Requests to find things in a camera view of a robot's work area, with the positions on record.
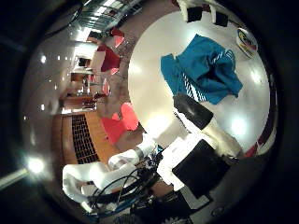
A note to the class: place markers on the red chair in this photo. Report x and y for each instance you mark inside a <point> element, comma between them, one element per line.
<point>120,123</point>
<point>109,59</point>
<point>117,36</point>

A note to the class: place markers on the wooden cabinet with dark grille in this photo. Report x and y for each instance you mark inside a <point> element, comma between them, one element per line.
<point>82,140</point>

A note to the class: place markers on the wooden counter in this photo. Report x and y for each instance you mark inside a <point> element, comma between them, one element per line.
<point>76,101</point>

